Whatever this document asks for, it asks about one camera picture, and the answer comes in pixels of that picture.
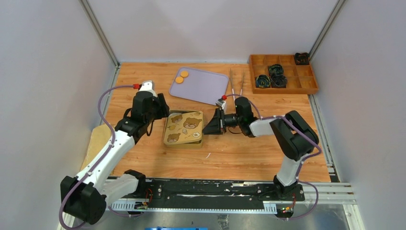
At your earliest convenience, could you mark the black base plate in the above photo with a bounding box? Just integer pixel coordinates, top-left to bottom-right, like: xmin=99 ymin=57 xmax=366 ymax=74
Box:
xmin=125 ymin=179 xmax=305 ymax=211

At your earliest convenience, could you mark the metal tongs grey handle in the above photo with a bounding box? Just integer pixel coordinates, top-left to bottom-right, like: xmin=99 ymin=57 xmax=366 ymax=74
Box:
xmin=229 ymin=69 xmax=246 ymax=109

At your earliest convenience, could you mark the rolled green blue tie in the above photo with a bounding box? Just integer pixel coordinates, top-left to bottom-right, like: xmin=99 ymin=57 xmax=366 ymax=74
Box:
xmin=268 ymin=64 xmax=284 ymax=76

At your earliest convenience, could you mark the aluminium frame rail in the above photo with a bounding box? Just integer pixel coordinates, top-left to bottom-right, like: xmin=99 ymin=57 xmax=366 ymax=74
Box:
xmin=79 ymin=0 xmax=120 ymax=69

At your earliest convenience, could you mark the silver tin lid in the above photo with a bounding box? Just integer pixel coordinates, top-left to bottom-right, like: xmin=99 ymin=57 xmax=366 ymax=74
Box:
xmin=163 ymin=110 xmax=204 ymax=144

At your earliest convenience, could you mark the rolled dark tie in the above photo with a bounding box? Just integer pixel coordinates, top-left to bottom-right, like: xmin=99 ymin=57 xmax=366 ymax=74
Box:
xmin=271 ymin=75 xmax=288 ymax=88

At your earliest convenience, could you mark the gold cookie tin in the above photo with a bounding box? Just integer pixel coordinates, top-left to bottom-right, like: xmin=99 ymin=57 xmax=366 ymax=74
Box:
xmin=164 ymin=140 xmax=203 ymax=149

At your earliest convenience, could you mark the rolled dark tie corner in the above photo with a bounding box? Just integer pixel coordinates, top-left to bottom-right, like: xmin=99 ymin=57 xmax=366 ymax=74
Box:
xmin=293 ymin=52 xmax=310 ymax=65

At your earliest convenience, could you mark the wooden compartment tray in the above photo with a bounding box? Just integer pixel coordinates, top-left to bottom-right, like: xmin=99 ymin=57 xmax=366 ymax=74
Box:
xmin=248 ymin=54 xmax=319 ymax=94

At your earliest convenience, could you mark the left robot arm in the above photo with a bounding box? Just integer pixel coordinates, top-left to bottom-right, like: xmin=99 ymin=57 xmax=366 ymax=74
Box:
xmin=59 ymin=90 xmax=169 ymax=230

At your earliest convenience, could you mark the lavender plastic tray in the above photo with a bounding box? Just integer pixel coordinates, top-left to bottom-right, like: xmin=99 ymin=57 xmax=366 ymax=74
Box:
xmin=169 ymin=67 xmax=229 ymax=105

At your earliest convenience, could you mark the round yellow cookie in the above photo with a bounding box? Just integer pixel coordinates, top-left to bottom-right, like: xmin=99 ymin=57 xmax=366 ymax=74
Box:
xmin=175 ymin=76 xmax=184 ymax=84
xmin=180 ymin=70 xmax=189 ymax=78

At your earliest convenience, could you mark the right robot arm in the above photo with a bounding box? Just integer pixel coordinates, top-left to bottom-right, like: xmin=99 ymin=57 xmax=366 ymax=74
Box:
xmin=202 ymin=95 xmax=320 ymax=200

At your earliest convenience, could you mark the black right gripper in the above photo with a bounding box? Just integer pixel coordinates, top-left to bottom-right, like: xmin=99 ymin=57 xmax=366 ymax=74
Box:
xmin=203 ymin=108 xmax=243 ymax=136

